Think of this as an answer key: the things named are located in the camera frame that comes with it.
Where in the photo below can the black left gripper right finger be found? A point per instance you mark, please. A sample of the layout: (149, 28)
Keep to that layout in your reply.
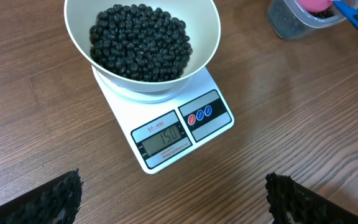
(291, 202)

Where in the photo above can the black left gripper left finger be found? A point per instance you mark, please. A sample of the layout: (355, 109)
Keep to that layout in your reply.
(57, 201)

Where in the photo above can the pink scoop with blue handle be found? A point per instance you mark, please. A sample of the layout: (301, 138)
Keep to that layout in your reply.
(320, 5)

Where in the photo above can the white digital kitchen scale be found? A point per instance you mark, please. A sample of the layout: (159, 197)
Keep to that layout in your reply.
(163, 127)

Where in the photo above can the black beans in bowl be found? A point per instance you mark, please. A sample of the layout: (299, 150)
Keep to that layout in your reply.
(140, 43)

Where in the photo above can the white bowl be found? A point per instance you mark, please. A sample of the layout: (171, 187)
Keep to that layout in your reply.
(203, 26)

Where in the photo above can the clear plastic bean container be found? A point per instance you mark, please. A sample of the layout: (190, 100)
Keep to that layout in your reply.
(291, 21)

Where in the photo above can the black beans in container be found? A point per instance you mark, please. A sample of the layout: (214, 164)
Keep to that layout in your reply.
(327, 13)

